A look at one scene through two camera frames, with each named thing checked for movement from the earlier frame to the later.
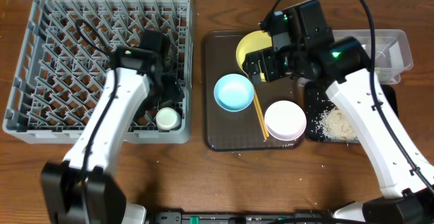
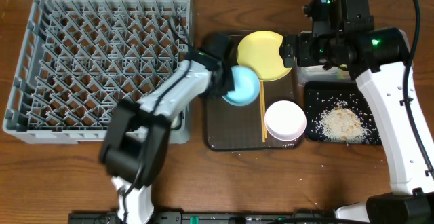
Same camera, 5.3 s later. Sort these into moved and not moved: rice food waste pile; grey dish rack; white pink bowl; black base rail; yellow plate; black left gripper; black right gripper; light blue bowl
Moved: black right gripper; light blue bowl; black left gripper
Not moved: yellow plate; rice food waste pile; black base rail; white pink bowl; grey dish rack
